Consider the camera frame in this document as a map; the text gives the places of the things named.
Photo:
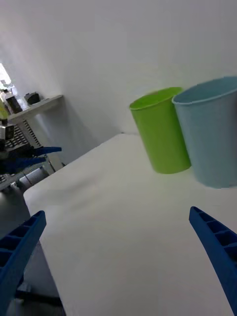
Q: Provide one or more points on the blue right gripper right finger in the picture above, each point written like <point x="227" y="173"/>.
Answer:
<point x="219" y="249"/>

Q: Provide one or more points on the pale blue plastic bin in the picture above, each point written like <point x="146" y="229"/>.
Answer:
<point x="209" y="138"/>

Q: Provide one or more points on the green plastic bin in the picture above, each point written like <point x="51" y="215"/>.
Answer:
<point x="160" y="133"/>

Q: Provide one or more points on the black box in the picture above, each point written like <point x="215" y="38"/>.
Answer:
<point x="32" y="98"/>

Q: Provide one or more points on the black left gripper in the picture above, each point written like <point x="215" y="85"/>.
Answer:
<point x="14" y="152"/>

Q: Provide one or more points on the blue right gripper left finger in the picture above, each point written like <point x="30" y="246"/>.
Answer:
<point x="19" y="251"/>

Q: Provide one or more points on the white side table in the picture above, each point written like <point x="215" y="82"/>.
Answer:
<point x="39" y="106"/>

